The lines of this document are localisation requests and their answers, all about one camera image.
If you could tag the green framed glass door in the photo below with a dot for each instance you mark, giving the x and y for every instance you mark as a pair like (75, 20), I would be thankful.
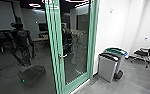
(59, 73)

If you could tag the grey trash bin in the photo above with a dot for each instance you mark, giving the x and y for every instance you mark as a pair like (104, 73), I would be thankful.
(108, 66)
(119, 56)

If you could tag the person in dark clothes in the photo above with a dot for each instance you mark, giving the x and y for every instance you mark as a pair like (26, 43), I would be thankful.
(67, 38)

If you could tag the black office chair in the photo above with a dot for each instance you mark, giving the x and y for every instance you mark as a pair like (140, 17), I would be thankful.
(145, 52)

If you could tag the green door frame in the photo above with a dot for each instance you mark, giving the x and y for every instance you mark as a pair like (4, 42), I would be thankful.
(95, 20)

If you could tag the black wall monitor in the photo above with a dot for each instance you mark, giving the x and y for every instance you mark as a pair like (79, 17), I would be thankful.
(42, 27)

